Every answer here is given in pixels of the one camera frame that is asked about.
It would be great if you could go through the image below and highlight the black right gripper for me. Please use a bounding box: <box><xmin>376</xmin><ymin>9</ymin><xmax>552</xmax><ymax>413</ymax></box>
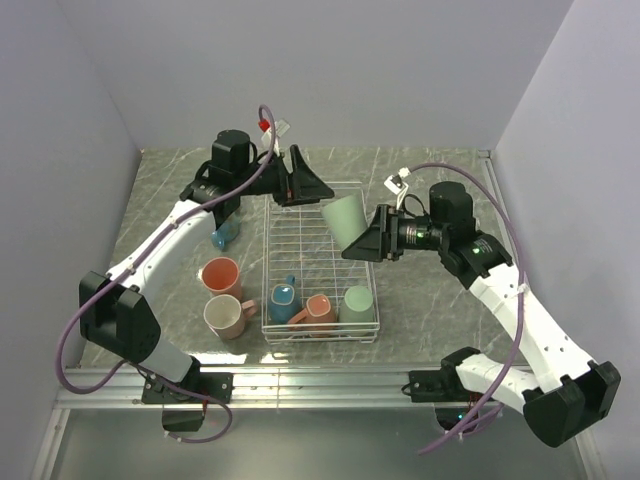
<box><xmin>342</xmin><ymin>203</ymin><xmax>449</xmax><ymax>261</ymax></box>

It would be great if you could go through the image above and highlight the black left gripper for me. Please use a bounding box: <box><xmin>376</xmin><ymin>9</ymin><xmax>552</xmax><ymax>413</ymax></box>
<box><xmin>235</xmin><ymin>145</ymin><xmax>334</xmax><ymax>207</ymax></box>

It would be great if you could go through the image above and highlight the light green cup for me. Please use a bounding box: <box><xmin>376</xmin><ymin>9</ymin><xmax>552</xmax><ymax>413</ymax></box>
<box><xmin>321</xmin><ymin>194</ymin><xmax>368</xmax><ymax>251</ymax></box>

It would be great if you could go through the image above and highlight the pale green tumbler cup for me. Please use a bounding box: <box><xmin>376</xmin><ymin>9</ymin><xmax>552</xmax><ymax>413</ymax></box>
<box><xmin>338</xmin><ymin>285</ymin><xmax>375</xmax><ymax>328</ymax></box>

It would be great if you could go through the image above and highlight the salmon mug white inside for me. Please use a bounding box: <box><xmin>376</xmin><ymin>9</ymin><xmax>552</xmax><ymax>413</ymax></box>
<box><xmin>287</xmin><ymin>294</ymin><xmax>337</xmax><ymax>338</ymax></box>

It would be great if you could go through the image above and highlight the blue patterned mug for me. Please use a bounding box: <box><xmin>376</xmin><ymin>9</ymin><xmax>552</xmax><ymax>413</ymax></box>
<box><xmin>268</xmin><ymin>275</ymin><xmax>302</xmax><ymax>325</ymax></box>

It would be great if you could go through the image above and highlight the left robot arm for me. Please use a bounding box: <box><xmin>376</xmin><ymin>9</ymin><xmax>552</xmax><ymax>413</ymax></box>
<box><xmin>79</xmin><ymin>130</ymin><xmax>334</xmax><ymax>402</ymax></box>

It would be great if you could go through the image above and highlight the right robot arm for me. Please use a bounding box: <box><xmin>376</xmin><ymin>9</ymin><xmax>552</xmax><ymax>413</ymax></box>
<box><xmin>342</xmin><ymin>175</ymin><xmax>621</xmax><ymax>447</ymax></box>

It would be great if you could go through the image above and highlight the blue mug orange inside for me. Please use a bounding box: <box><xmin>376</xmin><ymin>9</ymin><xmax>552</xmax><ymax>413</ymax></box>
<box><xmin>210</xmin><ymin>213</ymin><xmax>241</xmax><ymax>251</ymax></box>

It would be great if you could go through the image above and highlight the salmon tumbler cup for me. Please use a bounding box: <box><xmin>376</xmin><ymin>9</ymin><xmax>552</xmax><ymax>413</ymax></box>
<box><xmin>201</xmin><ymin>257</ymin><xmax>243</xmax><ymax>300</ymax></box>

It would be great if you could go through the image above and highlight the pink mug white inside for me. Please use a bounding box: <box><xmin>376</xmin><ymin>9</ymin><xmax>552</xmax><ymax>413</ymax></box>
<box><xmin>203</xmin><ymin>294</ymin><xmax>259</xmax><ymax>340</ymax></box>

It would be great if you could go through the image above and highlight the white wire dish rack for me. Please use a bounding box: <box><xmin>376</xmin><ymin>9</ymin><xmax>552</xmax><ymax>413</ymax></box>
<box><xmin>261</xmin><ymin>200</ymin><xmax>380</xmax><ymax>345</ymax></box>

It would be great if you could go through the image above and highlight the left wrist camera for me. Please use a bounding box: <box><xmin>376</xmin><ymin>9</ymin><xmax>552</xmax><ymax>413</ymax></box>
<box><xmin>259</xmin><ymin>119</ymin><xmax>290</xmax><ymax>148</ymax></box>

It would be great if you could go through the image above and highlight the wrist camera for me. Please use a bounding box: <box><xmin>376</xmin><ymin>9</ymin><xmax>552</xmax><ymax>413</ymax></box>
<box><xmin>259</xmin><ymin>119</ymin><xmax>290</xmax><ymax>148</ymax></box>
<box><xmin>384</xmin><ymin>167</ymin><xmax>411</xmax><ymax>198</ymax></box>

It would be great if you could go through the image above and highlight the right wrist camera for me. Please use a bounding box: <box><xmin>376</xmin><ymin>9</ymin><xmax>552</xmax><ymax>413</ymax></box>
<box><xmin>384</xmin><ymin>167</ymin><xmax>411</xmax><ymax>198</ymax></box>

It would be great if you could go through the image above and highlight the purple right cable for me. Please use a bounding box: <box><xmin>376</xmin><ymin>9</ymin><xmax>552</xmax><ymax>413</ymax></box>
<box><xmin>417</xmin><ymin>162</ymin><xmax>529</xmax><ymax>455</ymax></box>

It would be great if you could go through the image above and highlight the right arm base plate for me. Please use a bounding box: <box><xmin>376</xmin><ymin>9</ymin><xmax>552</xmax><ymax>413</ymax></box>
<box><xmin>401</xmin><ymin>369</ymin><xmax>481</xmax><ymax>403</ymax></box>

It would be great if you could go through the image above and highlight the aluminium mounting rail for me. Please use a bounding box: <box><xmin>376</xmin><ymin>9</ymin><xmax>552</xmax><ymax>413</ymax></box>
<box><xmin>54</xmin><ymin>364</ymin><xmax>584</xmax><ymax>411</ymax></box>

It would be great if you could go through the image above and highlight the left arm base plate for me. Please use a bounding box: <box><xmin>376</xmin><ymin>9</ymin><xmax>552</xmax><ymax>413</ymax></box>
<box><xmin>141</xmin><ymin>372</ymin><xmax>233</xmax><ymax>405</ymax></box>

